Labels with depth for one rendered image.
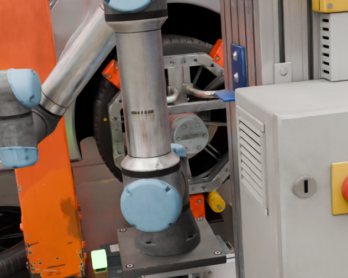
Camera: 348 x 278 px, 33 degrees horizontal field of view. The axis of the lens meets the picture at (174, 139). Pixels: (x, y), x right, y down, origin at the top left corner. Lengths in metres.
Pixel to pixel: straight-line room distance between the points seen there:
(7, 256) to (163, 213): 1.14
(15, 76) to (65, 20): 1.10
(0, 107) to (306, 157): 0.64
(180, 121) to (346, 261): 1.37
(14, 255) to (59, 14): 0.88
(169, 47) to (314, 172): 1.57
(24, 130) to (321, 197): 0.63
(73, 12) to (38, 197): 0.76
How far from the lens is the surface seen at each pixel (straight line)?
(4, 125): 1.17
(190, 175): 2.40
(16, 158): 1.18
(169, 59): 2.17
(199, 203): 2.32
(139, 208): 1.12
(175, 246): 1.29
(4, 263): 2.15
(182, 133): 2.08
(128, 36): 1.07
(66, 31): 2.24
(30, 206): 1.81
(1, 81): 1.16
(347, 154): 0.75
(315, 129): 0.72
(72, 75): 1.24
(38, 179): 1.78
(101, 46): 1.22
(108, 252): 2.25
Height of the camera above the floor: 1.40
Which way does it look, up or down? 15 degrees down
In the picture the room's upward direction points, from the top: 5 degrees counter-clockwise
